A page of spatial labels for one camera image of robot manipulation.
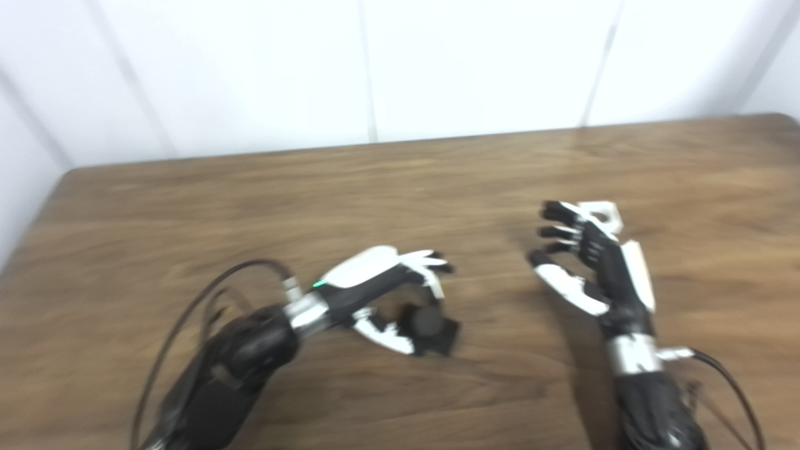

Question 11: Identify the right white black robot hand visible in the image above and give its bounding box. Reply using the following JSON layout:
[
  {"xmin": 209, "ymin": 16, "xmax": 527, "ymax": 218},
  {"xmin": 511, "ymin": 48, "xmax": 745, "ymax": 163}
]
[{"xmin": 526, "ymin": 200, "xmax": 657, "ymax": 341}]

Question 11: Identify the white square piece with hole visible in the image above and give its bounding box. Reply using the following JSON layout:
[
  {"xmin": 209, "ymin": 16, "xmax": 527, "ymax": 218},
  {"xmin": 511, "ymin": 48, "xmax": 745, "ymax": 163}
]
[{"xmin": 578, "ymin": 200, "xmax": 624, "ymax": 241}]

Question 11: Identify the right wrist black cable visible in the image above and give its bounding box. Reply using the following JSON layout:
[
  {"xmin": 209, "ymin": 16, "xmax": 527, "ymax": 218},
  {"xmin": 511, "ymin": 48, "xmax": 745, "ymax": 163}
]
[{"xmin": 656, "ymin": 347, "xmax": 766, "ymax": 450}]

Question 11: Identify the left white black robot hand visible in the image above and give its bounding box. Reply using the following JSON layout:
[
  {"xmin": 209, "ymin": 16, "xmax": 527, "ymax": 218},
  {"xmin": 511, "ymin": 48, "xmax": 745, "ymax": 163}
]
[{"xmin": 311, "ymin": 246, "xmax": 455, "ymax": 356}]

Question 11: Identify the black peg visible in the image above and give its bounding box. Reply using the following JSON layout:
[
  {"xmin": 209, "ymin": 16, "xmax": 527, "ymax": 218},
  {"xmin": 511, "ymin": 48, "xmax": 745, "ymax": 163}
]
[{"xmin": 394, "ymin": 300, "xmax": 460, "ymax": 358}]

